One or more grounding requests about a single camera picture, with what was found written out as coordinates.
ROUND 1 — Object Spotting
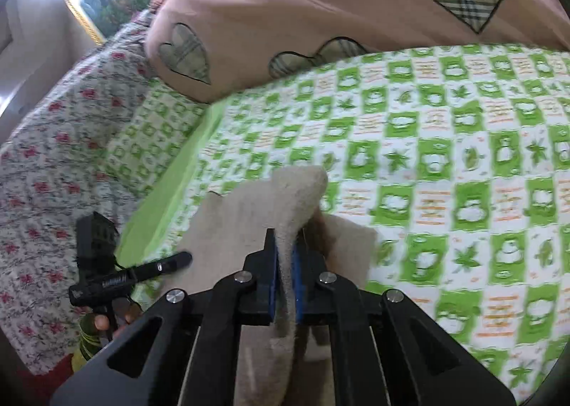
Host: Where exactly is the yellow green object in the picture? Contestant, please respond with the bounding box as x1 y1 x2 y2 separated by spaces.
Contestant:
70 314 112 373

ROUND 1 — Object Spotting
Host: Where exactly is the floral blanket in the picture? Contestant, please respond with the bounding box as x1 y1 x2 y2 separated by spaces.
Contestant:
0 10 206 375

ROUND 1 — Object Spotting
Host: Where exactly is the red cloth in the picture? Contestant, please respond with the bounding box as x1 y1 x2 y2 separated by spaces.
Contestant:
18 355 85 402

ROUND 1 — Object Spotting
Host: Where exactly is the person's left hand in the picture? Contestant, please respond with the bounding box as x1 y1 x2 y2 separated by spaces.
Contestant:
91 299 144 341

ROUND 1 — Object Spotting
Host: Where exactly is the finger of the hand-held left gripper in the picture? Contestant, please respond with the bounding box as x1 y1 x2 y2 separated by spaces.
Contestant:
127 252 193 284

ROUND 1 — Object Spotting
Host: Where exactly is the green printed pillow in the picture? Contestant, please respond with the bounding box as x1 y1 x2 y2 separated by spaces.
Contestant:
104 81 210 197

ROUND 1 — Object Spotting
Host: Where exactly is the green printed bed sheet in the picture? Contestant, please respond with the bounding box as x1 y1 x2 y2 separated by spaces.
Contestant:
113 43 570 406

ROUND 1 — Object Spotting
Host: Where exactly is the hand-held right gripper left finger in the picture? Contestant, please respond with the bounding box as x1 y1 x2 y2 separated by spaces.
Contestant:
49 228 279 406

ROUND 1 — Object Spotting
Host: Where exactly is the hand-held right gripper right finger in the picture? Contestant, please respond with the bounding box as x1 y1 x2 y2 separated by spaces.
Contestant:
291 240 517 406

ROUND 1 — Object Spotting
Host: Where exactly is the beige knit sweater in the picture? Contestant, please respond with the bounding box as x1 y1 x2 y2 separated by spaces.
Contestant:
182 165 379 406

